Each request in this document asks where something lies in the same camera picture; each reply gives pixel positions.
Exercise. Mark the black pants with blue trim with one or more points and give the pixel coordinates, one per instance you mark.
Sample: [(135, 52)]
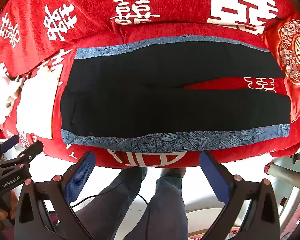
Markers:
[(170, 94)]

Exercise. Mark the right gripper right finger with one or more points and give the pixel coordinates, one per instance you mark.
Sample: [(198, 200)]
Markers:
[(262, 218)]

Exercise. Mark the red embroidered satin cushion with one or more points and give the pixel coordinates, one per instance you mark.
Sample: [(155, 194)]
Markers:
[(283, 41)]

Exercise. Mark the person's left hand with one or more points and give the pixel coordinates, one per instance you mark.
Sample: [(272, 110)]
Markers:
[(2, 212)]

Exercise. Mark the red sofa with white characters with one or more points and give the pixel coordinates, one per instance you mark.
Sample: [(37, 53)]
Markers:
[(37, 33)]

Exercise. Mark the person's right leg in jeans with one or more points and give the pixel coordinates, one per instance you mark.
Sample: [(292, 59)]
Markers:
[(164, 217)]

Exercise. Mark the white cat print cushion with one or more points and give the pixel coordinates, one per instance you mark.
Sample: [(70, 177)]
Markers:
[(32, 99)]

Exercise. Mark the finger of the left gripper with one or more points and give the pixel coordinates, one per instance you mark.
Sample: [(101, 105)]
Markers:
[(8, 144), (25, 157)]

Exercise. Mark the glass side table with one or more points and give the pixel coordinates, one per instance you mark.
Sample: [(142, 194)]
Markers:
[(286, 172)]

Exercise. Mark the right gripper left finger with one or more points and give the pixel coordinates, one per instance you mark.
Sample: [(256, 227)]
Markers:
[(44, 210)]

